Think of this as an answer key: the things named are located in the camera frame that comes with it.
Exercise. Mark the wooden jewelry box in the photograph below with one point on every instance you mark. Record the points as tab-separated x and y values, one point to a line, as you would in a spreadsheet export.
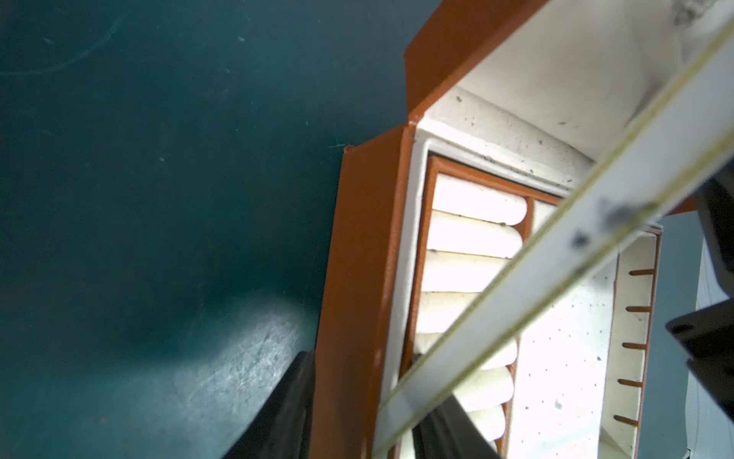
503	246

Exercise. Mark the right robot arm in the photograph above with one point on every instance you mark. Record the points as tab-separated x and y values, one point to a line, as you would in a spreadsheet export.
706	335

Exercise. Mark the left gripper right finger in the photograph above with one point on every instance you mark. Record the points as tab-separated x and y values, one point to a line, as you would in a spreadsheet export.
447	432

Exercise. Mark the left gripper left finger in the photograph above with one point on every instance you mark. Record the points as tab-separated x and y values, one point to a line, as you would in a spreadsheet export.
282	428

